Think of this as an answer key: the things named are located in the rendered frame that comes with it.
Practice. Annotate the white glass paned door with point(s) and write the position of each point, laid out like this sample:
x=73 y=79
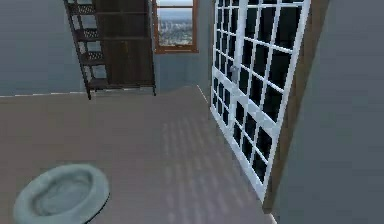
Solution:
x=253 y=83

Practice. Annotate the dark brown shelf unit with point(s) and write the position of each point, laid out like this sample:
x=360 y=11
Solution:
x=126 y=50

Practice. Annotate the pale green round cushion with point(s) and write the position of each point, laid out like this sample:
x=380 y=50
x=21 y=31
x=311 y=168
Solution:
x=63 y=196

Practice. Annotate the wooden framed window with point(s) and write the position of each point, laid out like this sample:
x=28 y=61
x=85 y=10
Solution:
x=175 y=30

